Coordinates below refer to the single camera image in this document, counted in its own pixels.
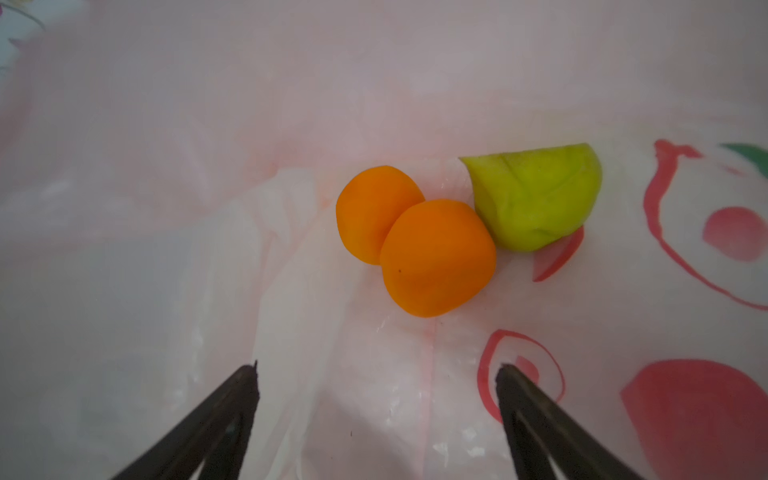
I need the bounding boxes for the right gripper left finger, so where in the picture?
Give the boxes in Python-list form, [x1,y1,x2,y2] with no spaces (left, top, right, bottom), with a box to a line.
[115,362,260,480]

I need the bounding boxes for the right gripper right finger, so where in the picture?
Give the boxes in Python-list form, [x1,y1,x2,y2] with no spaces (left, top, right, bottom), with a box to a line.
[496,364,642,480]

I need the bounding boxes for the orange fruit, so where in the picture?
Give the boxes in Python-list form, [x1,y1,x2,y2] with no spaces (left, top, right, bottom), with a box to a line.
[380,199,496,318]
[335,166,425,265]

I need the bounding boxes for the green fruit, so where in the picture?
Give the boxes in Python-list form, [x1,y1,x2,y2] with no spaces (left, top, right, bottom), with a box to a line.
[460,143,602,252]

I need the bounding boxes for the pink plastic bag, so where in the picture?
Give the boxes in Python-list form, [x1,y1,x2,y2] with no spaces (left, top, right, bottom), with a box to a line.
[1,1,767,479]

